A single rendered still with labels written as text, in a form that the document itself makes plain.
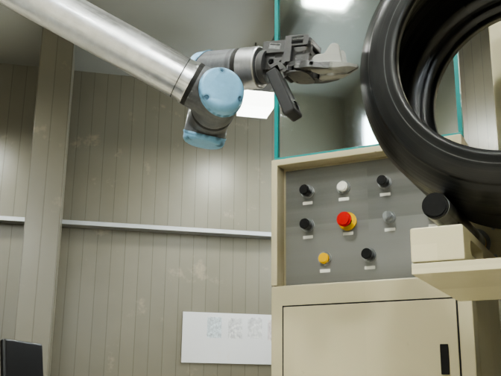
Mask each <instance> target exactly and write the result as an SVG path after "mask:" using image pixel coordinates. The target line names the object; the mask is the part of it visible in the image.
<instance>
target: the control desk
mask: <svg viewBox="0 0 501 376"><path fill-rule="evenodd" d="M425 197H426V195H425V194H424V193H423V192H421V191H420V190H419V189H418V188H417V187H416V186H415V185H414V184H413V183H412V182H411V181H410V180H409V179H408V178H407V177H406V176H405V175H404V174H403V173H402V172H401V171H400V170H399V169H398V168H397V167H396V166H395V165H394V164H393V163H392V162H391V161H390V160H389V159H388V157H387V156H386V154H385V153H384V151H383V150H382V149H381V147H380V146H379V145H377V146H371V147H365V148H355V149H350V150H344V151H334V152H329V153H323V154H313V155H307V156H302V157H292V158H286V159H281V160H272V161H271V285H272V286H273V287H272V288H271V376H501V330H500V311H499V300H498V299H497V300H481V301H457V300H455V299H454V298H452V297H450V296H449V295H447V294H445V293H444V292H442V291H440V290H439V289H436V288H435V287H433V286H431V285H429V284H428V283H426V282H424V281H422V280H421V279H419V278H417V277H415V276H414V275H413V274H412V264H413V262H412V258H411V241H410V230H411V229H412V228H426V227H435V226H437V225H436V224H435V223H434V222H433V221H432V220H431V219H429V218H428V217H427V216H426V215H425V214H424V212H423V210H422V202H423V200H424V199H425Z"/></svg>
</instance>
